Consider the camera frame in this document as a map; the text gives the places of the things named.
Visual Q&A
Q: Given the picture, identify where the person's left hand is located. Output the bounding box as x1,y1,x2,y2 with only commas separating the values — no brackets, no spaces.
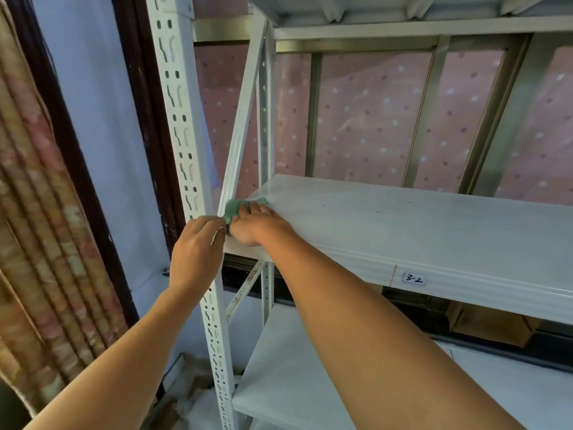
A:
168,215,227,294

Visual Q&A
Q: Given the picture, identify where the person's right hand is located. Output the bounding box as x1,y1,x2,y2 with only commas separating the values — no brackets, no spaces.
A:
227,202,295,261

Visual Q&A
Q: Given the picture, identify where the green cleaning cloth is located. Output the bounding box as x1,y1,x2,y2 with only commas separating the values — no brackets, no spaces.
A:
222,197,270,236

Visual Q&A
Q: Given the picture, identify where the white metal shelving rack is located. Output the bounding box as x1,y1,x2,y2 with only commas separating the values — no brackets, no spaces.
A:
145,0,573,430

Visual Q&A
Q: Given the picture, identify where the person's right forearm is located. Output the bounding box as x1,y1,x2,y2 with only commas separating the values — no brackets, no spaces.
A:
257,228,527,430

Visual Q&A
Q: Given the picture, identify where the person's left forearm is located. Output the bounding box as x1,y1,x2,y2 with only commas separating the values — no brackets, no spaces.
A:
23,281,212,430

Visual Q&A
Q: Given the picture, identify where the pink dotted window film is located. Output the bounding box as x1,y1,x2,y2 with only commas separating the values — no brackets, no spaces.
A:
193,40,573,206

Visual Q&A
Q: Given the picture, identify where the patterned brown pink curtain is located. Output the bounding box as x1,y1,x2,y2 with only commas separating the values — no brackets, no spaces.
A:
0,0,130,419

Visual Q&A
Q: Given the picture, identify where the white plastic sheet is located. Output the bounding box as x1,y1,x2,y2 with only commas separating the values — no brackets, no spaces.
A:
154,353,238,430

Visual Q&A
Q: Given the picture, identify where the brown cardboard box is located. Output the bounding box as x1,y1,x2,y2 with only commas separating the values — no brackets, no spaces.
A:
447,302,548,351

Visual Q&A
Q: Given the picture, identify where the dark brown wooden frame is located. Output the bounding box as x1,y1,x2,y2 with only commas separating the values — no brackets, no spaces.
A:
4,0,140,327
110,0,188,256

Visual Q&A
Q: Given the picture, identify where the silver metal window frame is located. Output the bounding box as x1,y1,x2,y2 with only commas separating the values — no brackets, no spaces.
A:
192,15,573,198

